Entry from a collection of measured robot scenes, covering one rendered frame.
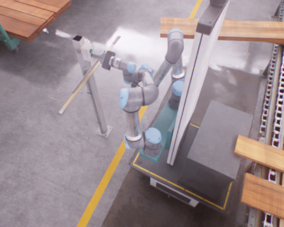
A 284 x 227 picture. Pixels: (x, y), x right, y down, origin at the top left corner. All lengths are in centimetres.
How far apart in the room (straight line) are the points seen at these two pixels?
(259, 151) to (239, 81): 173
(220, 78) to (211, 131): 165
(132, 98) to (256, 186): 96
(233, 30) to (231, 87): 96
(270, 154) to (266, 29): 135
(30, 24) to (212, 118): 262
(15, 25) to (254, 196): 323
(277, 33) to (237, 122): 113
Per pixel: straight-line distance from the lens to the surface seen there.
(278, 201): 171
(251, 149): 177
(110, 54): 169
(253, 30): 262
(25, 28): 347
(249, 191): 165
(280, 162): 182
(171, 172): 214
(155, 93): 134
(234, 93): 321
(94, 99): 218
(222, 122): 185
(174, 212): 239
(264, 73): 358
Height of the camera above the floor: 234
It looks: 55 degrees down
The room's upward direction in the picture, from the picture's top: 1 degrees clockwise
